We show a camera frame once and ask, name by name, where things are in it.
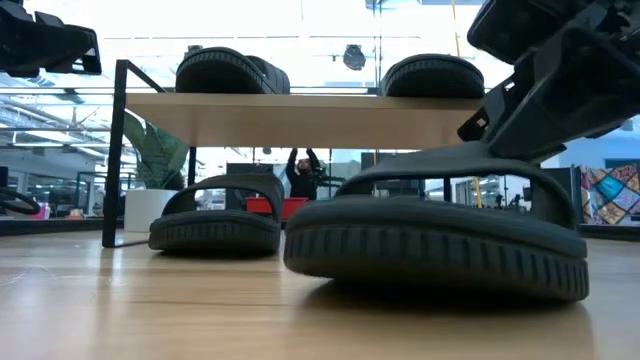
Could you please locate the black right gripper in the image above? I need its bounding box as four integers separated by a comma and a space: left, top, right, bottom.
487, 0, 640, 162

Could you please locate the black foam slide sandal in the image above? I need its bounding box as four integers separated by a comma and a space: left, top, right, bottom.
174, 46, 292, 95
283, 141, 590, 302
378, 53, 486, 99
148, 172, 285, 256

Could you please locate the red plastic bin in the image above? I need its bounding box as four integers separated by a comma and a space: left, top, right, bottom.
244, 196, 310, 221

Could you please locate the colourful patchwork quilt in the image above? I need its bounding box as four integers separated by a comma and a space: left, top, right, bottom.
579, 163, 640, 227

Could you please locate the wooden shelf black metal frame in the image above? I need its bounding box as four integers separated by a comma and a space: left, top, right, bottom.
102, 58, 501, 249

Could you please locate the person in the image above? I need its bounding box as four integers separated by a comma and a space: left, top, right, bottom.
285, 146, 322, 202

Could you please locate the green potted plant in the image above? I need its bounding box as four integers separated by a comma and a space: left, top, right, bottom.
122, 111, 191, 192

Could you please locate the black cable loop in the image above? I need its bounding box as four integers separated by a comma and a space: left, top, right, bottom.
0, 166, 42, 217

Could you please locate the white plant pot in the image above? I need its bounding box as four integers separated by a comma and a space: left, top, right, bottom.
123, 187, 180, 234

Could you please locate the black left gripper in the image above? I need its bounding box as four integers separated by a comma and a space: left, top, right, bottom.
0, 0, 102, 79

